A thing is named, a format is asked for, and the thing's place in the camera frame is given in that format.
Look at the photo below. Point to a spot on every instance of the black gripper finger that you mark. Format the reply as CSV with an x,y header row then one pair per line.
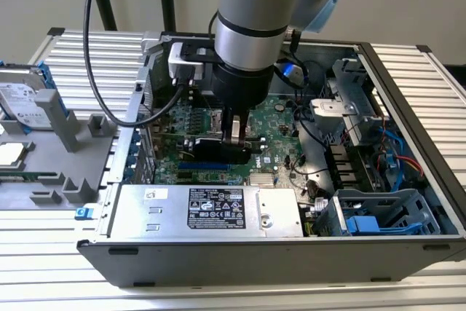
x,y
227,125

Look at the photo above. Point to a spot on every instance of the green graphics card black shroud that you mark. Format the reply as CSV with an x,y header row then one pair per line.
x,y
211,152

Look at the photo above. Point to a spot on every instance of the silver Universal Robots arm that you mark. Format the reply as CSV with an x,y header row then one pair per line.
x,y
255,16

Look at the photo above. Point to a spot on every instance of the CPU socket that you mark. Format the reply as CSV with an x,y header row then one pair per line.
x,y
215,121

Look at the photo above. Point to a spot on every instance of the coin cell battery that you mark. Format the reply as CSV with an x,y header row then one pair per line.
x,y
279,107

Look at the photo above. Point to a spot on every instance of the green motherboard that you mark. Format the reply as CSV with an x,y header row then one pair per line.
x,y
276,136

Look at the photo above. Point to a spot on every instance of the blue expansion slot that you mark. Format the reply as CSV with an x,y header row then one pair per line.
x,y
200,168

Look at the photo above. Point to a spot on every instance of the silver chipset heat sink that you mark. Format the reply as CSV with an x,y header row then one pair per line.
x,y
261,179

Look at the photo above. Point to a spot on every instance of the silver metal drive cage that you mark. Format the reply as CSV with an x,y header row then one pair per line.
x,y
329,110

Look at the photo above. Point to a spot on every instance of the silver power supply unit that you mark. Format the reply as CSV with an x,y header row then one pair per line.
x,y
127,223

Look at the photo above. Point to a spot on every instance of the black open PC case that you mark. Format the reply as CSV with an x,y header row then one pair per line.
x,y
255,263

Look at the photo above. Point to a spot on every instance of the grey plastic disk bay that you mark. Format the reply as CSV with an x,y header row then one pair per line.
x,y
378,198

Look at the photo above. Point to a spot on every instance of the blue plastic clip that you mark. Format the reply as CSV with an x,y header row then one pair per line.
x,y
83,213

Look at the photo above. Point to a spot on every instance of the grey parts rack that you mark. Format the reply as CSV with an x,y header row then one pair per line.
x,y
47,160

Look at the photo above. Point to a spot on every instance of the green RAM stick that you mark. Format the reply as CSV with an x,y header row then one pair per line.
x,y
29,175

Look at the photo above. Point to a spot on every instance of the hard disk in blue carrier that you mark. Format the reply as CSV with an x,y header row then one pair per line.
x,y
22,103

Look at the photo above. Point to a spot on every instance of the silver CPU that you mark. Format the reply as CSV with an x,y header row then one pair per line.
x,y
11,154

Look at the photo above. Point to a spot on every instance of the black fan duct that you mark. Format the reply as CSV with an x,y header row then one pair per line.
x,y
342,165

